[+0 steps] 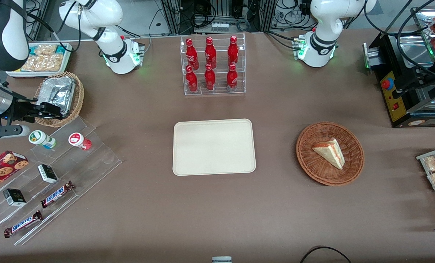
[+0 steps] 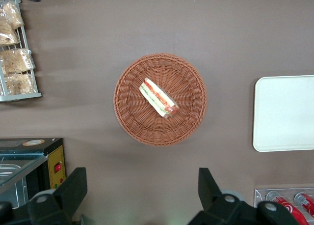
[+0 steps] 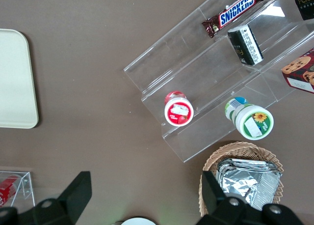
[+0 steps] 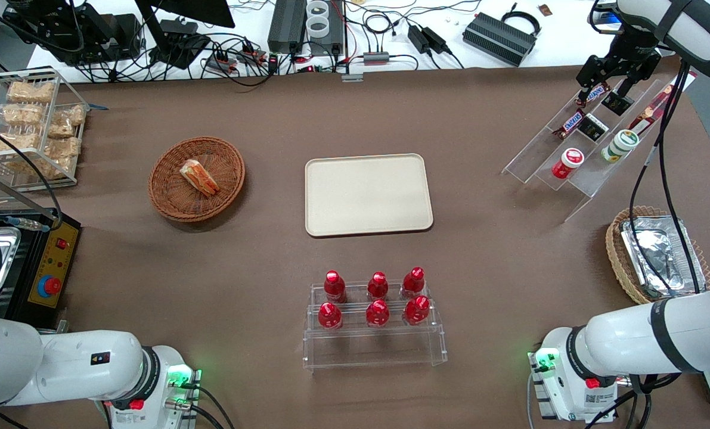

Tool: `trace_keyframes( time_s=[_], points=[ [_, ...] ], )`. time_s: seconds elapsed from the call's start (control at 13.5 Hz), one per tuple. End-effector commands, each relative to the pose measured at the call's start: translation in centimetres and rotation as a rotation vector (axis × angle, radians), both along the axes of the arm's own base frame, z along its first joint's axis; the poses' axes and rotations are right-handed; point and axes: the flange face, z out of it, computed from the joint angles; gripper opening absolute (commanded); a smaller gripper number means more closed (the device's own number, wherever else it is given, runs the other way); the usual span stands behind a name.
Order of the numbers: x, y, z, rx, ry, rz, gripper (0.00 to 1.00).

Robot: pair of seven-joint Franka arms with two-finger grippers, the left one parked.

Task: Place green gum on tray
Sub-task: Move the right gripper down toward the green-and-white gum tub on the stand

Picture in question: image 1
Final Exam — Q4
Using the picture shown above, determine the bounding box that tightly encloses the small black box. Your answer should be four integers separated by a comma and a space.
37, 164, 58, 184
3, 188, 27, 207

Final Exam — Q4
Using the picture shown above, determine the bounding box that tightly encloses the silver foil container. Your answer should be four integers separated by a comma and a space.
38, 76, 76, 117

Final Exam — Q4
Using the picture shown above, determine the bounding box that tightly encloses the wrapped triangle sandwich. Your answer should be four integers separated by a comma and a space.
312, 138, 346, 170

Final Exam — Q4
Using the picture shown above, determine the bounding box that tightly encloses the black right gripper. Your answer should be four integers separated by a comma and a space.
5, 100, 63, 123

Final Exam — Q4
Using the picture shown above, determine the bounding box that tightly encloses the red cola bottle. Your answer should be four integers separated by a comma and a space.
205, 37, 217, 69
186, 65, 198, 92
186, 38, 199, 70
226, 64, 238, 92
228, 35, 239, 67
204, 64, 216, 91

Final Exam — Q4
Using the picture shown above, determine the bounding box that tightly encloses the tan wicker basket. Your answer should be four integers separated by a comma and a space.
34, 71, 85, 128

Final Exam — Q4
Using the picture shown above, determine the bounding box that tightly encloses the black floor cable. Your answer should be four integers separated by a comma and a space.
299, 246, 353, 263

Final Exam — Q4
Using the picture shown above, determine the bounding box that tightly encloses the snickers chocolate bar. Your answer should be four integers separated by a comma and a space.
40, 180, 75, 209
4, 210, 43, 239

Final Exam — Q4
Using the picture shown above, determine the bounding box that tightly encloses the white snack bin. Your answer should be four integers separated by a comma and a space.
6, 42, 72, 79

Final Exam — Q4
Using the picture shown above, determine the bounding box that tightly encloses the clear acrylic bottle rack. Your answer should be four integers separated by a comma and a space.
180, 32, 246, 96

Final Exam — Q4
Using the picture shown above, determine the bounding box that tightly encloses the clear nut snack bag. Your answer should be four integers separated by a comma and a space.
21, 54, 64, 72
35, 44, 58, 56

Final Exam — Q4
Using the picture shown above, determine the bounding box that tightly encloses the cream plastic tray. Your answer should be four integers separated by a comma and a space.
172, 118, 257, 176

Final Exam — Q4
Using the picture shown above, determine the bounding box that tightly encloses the black machine with yellow panel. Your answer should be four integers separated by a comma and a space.
363, 5, 435, 128

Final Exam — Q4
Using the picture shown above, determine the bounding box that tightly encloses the red cookie box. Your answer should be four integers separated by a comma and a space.
0, 150, 30, 194

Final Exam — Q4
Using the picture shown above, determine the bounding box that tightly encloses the round brown wicker basket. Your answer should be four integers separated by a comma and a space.
296, 121, 365, 187

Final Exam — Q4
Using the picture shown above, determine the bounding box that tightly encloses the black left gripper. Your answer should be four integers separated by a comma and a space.
404, 69, 435, 95

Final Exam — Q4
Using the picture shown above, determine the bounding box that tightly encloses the red gum bottle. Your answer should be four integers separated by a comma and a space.
68, 132, 92, 151

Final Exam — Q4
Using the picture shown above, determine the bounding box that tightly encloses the black equipment rack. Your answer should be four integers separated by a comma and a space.
162, 0, 276, 35

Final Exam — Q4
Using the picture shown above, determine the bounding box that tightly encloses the metal wire rack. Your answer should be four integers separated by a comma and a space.
416, 145, 435, 223

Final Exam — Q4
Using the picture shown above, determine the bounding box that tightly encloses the green gum bottle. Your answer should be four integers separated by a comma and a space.
28, 130, 56, 149

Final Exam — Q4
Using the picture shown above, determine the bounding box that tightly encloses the clear acrylic stepped display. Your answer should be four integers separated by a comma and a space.
0, 115, 123, 246

